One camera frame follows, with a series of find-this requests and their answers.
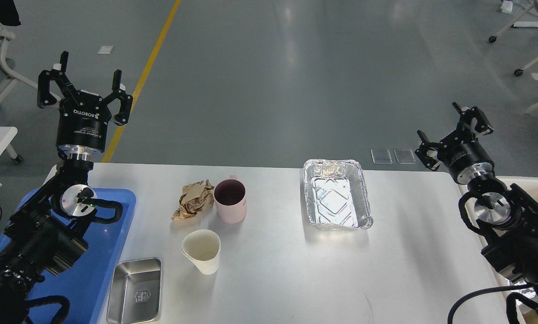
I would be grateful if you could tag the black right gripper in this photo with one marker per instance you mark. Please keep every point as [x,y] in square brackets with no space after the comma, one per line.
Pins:
[468,159]

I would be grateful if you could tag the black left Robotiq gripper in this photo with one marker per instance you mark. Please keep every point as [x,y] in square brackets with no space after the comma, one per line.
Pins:
[82,126]

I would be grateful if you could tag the pink HOME mug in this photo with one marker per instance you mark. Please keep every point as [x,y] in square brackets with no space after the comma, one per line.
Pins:
[231,200]

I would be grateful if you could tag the small stainless steel tray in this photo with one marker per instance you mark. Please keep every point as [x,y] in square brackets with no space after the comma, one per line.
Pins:
[134,294]

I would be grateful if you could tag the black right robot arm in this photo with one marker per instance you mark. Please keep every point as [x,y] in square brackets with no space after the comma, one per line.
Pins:
[505,216]

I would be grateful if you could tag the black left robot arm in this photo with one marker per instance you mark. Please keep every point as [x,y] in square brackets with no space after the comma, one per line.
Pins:
[47,232]

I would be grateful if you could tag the aluminium foil tray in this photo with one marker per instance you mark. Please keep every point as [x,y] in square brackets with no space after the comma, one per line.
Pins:
[336,194]

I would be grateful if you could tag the crumpled brown paper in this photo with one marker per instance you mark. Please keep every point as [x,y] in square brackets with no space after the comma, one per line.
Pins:
[195,199]

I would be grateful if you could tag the blue plastic tray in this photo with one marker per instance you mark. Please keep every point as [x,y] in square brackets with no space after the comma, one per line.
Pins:
[87,283]

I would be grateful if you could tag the white paper cup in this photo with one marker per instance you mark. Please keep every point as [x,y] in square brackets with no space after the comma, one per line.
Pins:
[202,248]

